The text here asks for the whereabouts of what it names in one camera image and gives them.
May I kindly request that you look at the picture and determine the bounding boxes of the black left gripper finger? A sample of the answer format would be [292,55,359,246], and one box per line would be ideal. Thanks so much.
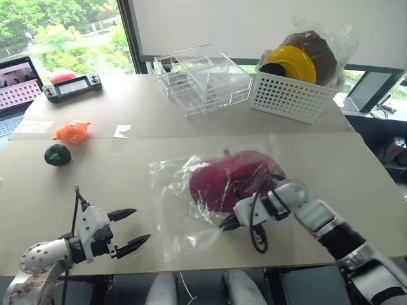
[107,208,138,223]
[114,234,153,259]

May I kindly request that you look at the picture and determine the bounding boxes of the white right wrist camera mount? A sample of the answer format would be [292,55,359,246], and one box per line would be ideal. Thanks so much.
[233,193,272,228]

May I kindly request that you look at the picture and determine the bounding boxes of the red rounded object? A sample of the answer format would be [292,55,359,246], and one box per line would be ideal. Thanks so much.
[48,72,77,85]

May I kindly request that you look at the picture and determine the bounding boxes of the white perforated plastic basket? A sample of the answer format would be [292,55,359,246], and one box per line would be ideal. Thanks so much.
[249,49,347,125]

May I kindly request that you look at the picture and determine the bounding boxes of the black handheld controller with screen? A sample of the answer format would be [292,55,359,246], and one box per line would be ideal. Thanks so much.
[41,72,104,104]

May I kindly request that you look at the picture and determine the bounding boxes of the grey tablet monitor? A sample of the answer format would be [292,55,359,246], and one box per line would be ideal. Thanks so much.
[344,71,405,113]

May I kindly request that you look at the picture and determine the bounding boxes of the white projection screen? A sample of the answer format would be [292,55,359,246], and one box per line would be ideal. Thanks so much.
[131,0,407,65]

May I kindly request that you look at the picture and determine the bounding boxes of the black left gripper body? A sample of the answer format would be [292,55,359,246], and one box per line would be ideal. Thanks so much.
[83,224,120,263]

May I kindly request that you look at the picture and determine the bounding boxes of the clear acrylic drawer organiser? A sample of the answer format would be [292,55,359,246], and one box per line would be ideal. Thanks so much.
[153,44,254,119]

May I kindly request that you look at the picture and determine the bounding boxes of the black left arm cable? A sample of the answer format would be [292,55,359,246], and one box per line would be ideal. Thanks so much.
[62,185,91,305]

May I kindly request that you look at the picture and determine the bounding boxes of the open laptop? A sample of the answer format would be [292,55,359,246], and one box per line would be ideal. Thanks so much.
[0,56,45,138]

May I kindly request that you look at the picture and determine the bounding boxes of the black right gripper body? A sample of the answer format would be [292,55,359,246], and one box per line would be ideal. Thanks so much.
[231,212,247,228]

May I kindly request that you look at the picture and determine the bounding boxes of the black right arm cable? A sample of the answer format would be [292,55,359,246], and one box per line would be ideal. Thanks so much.
[247,173,287,255]

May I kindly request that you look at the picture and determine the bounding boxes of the thin white cable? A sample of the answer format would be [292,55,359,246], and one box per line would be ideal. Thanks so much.
[177,271,197,305]

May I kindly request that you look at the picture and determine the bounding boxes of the grey rounded robot leg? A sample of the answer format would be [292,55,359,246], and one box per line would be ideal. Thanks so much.
[147,272,179,305]
[223,269,268,305]

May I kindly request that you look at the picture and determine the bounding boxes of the dark window frame post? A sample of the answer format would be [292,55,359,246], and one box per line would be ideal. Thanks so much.
[116,0,144,76]

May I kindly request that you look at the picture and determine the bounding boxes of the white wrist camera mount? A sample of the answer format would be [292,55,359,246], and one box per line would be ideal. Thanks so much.
[233,193,272,228]
[75,205,111,254]

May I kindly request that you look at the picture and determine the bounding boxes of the black and green ball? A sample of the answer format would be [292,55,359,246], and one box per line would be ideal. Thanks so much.
[44,144,72,167]

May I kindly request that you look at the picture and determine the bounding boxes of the red and black device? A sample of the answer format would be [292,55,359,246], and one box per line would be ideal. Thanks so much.
[385,135,407,166]

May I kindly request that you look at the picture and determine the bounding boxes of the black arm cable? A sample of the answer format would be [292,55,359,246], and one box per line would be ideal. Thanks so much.
[247,173,287,255]
[62,185,91,305]

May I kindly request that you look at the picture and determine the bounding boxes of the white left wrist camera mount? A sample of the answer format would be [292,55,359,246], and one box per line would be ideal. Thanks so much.
[75,205,111,254]

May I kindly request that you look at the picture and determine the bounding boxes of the crinkled clear plastic bag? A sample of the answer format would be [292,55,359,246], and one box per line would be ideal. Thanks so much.
[270,17,362,95]

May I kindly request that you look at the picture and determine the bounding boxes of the orange plush fish toy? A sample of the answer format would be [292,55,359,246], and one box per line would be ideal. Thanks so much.
[52,119,92,147]

